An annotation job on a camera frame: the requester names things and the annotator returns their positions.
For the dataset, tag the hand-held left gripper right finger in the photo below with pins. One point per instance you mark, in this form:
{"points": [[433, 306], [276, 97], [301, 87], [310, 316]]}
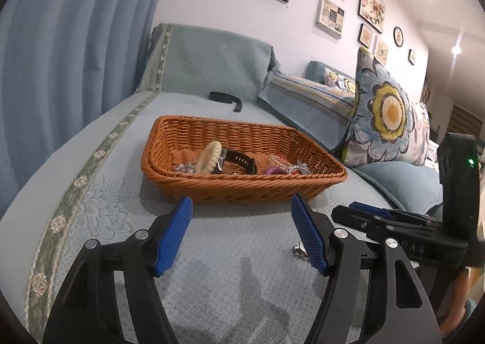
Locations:
{"points": [[309, 234]]}

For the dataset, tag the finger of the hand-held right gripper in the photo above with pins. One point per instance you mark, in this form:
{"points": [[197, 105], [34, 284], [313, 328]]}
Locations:
{"points": [[354, 219], [369, 208]]}

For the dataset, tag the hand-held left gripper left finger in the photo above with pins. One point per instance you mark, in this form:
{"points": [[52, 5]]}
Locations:
{"points": [[172, 238]]}

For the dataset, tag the small silver object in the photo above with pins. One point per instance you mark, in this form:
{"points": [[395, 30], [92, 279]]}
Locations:
{"points": [[299, 250]]}

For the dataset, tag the brown wicker basket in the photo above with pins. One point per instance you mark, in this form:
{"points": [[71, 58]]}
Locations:
{"points": [[235, 192]]}

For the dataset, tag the black smartwatch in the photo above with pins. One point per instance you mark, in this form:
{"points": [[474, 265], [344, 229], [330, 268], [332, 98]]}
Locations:
{"points": [[242, 160]]}

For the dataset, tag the person's right hand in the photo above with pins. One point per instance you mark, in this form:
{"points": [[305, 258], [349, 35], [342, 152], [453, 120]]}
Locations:
{"points": [[456, 298]]}

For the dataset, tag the plain teal cushion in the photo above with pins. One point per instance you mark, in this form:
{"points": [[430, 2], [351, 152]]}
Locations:
{"points": [[401, 184]]}

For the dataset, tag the leaf print pillow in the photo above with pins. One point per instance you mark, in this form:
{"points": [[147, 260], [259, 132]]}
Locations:
{"points": [[421, 131]]}

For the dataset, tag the large floral pillow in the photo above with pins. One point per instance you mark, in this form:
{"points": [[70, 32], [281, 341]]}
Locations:
{"points": [[390, 109]]}

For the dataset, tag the striped teal pillow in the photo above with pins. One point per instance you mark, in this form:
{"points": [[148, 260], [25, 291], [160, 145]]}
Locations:
{"points": [[303, 105]]}

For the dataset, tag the small floral pillow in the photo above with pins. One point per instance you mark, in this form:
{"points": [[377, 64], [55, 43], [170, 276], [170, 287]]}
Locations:
{"points": [[339, 80]]}

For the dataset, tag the teal covered sofa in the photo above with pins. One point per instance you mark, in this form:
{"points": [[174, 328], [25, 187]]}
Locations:
{"points": [[212, 59]]}

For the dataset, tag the blue curtain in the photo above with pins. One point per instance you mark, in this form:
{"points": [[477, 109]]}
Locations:
{"points": [[75, 44]]}

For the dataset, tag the tiny black picture frame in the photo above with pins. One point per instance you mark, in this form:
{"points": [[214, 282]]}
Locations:
{"points": [[412, 55]]}

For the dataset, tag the white butterfly picture frame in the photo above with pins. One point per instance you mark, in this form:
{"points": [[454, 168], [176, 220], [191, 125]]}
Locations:
{"points": [[380, 50]]}

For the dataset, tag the round black wall frame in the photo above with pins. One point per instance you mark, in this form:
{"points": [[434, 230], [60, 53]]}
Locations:
{"points": [[398, 36]]}

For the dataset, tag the small butterfly picture frame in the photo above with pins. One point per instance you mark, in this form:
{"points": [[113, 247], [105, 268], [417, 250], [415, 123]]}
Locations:
{"points": [[365, 36]]}

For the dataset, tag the white patchwork picture frame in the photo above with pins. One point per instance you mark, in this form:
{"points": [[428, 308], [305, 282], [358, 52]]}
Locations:
{"points": [[331, 17]]}

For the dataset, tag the black floral picture frame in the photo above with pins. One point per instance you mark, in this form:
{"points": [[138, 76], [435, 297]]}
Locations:
{"points": [[372, 7]]}

